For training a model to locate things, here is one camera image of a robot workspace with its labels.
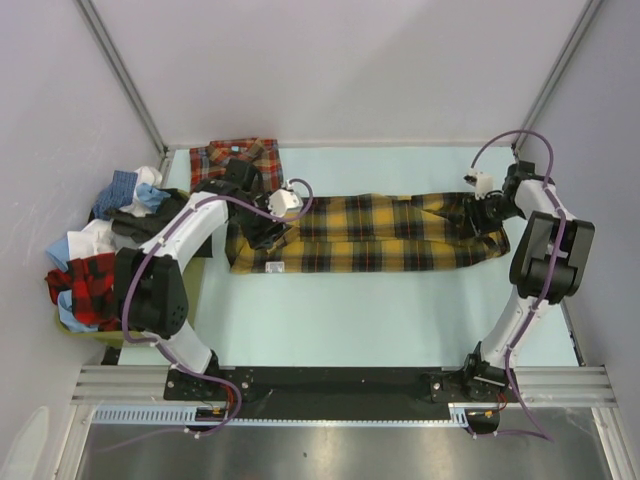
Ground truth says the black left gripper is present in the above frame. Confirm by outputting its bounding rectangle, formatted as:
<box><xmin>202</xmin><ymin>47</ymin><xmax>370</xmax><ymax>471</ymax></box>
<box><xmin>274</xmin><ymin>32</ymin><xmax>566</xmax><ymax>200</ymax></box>
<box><xmin>231</xmin><ymin>191</ymin><xmax>287</xmax><ymax>251</ymax></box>

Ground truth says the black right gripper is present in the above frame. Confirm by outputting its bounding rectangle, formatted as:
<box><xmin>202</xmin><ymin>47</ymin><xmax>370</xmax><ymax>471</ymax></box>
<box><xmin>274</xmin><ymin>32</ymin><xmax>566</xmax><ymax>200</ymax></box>
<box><xmin>460</xmin><ymin>193</ymin><xmax>524</xmax><ymax>241</ymax></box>

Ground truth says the yellow plaid long sleeve shirt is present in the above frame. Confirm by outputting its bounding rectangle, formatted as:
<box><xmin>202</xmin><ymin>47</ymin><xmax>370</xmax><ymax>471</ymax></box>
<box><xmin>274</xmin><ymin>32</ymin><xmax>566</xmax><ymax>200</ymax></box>
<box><xmin>225</xmin><ymin>192</ymin><xmax>510</xmax><ymax>274</ymax></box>

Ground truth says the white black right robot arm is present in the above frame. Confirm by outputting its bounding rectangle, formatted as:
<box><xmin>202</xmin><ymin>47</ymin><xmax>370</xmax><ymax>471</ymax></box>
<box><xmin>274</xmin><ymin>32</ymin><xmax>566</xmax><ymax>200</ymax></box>
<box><xmin>461</xmin><ymin>162</ymin><xmax>595</xmax><ymax>401</ymax></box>

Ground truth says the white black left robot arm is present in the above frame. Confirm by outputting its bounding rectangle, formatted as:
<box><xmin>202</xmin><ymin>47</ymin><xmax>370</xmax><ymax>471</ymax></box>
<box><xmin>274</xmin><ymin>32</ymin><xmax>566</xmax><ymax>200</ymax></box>
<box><xmin>113</xmin><ymin>158</ymin><xmax>303</xmax><ymax>400</ymax></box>

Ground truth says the olive green laundry bin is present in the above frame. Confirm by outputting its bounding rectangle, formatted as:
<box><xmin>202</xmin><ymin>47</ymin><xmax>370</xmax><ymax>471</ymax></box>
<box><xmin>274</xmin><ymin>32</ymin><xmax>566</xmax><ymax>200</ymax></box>
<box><xmin>53</xmin><ymin>188</ymin><xmax>211</xmax><ymax>350</ymax></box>

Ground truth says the folded red plaid shirt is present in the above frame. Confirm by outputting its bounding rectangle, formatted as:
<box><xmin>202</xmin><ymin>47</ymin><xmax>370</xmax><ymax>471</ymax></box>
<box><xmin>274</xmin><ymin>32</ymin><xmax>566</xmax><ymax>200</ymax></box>
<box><xmin>189</xmin><ymin>137</ymin><xmax>284</xmax><ymax>191</ymax></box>

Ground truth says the light blue shirt in bin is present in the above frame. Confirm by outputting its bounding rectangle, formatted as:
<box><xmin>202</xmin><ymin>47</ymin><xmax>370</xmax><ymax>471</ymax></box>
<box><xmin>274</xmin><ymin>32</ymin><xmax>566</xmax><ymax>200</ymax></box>
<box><xmin>45</xmin><ymin>173</ymin><xmax>172</xmax><ymax>334</ymax></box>

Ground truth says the blue patterned shirt in bin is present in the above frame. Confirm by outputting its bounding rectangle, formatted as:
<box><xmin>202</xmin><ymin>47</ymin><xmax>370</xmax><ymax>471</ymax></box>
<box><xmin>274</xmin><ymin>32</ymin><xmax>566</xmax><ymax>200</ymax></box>
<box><xmin>92</xmin><ymin>170</ymin><xmax>138</xmax><ymax>220</ymax></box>

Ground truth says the white shirt in bin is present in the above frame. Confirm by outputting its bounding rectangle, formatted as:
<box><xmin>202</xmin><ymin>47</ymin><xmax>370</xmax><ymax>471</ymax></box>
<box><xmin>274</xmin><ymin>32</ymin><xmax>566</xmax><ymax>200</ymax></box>
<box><xmin>66</xmin><ymin>166</ymin><xmax>166</xmax><ymax>261</ymax></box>

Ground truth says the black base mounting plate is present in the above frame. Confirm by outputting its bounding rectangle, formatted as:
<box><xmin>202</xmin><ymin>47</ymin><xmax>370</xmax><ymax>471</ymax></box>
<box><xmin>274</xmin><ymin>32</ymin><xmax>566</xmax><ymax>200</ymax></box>
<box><xmin>163</xmin><ymin>366</ymin><xmax>516</xmax><ymax>422</ymax></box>

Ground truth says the red black buffalo plaid shirt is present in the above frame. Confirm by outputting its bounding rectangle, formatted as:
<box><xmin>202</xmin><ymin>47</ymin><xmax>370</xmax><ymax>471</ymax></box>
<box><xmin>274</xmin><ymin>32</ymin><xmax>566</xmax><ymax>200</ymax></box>
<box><xmin>45</xmin><ymin>252</ymin><xmax>120</xmax><ymax>333</ymax></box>

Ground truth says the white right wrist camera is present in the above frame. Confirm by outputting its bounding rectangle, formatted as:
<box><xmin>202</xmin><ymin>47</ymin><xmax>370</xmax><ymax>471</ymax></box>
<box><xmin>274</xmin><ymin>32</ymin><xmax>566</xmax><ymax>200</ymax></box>
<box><xmin>463</xmin><ymin>169</ymin><xmax>494</xmax><ymax>200</ymax></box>

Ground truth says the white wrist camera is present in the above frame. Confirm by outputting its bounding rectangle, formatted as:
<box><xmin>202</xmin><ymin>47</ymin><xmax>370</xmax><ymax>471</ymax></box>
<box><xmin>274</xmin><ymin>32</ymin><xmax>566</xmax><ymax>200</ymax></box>
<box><xmin>267</xmin><ymin>188</ymin><xmax>303</xmax><ymax>218</ymax></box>
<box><xmin>463</xmin><ymin>169</ymin><xmax>494</xmax><ymax>200</ymax></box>

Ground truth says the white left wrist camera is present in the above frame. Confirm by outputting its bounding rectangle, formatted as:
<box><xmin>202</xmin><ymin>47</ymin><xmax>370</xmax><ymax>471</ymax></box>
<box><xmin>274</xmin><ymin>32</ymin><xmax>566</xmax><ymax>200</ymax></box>
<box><xmin>267</xmin><ymin>188</ymin><xmax>303</xmax><ymax>218</ymax></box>

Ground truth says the aluminium left corner post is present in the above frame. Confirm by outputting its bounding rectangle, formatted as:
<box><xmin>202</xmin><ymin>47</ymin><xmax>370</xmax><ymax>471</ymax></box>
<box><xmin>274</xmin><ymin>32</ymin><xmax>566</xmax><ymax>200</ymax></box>
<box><xmin>74</xmin><ymin>0</ymin><xmax>168</xmax><ymax>159</ymax></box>

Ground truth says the aluminium corner post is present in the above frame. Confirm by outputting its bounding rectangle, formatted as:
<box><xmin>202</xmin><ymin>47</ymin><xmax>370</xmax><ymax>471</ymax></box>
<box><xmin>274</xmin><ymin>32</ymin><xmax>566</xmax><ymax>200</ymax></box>
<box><xmin>74</xmin><ymin>0</ymin><xmax>168</xmax><ymax>159</ymax></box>
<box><xmin>521</xmin><ymin>0</ymin><xmax>606</xmax><ymax>130</ymax></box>

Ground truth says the aluminium frame front rail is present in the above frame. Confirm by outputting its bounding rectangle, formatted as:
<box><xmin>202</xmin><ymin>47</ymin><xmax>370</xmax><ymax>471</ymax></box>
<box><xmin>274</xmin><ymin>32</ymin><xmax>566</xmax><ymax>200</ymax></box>
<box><xmin>71</xmin><ymin>365</ymin><xmax>617</xmax><ymax>407</ymax></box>

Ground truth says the white slotted cable duct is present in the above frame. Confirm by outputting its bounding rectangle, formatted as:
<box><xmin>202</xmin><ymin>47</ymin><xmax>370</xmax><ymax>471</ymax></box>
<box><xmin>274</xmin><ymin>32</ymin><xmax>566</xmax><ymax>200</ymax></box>
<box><xmin>93</xmin><ymin>405</ymin><xmax>469</xmax><ymax>428</ymax></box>

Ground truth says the aluminium right corner post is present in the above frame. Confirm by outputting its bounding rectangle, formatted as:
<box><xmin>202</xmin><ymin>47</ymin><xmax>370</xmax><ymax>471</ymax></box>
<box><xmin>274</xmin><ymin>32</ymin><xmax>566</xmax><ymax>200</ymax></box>
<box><xmin>521</xmin><ymin>0</ymin><xmax>606</xmax><ymax>130</ymax></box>

